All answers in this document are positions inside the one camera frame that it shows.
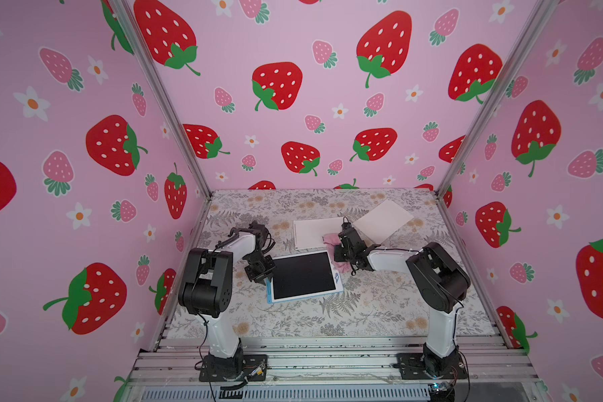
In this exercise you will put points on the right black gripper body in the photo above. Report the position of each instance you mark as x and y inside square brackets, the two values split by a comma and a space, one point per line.
[348, 239]

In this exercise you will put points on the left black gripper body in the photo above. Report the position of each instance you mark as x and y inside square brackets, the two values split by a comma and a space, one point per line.
[260, 267]

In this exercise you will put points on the pink fluffy cloth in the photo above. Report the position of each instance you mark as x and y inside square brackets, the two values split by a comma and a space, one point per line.
[332, 239]

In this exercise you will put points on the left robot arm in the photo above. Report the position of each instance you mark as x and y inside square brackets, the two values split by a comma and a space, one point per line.
[206, 287]

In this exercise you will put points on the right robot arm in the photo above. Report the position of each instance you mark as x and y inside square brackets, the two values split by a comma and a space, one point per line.
[440, 281]

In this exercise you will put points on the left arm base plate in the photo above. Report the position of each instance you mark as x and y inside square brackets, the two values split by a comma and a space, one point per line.
[231, 368]

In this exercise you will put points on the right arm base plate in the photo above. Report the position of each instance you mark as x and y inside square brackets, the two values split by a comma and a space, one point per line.
[430, 367]

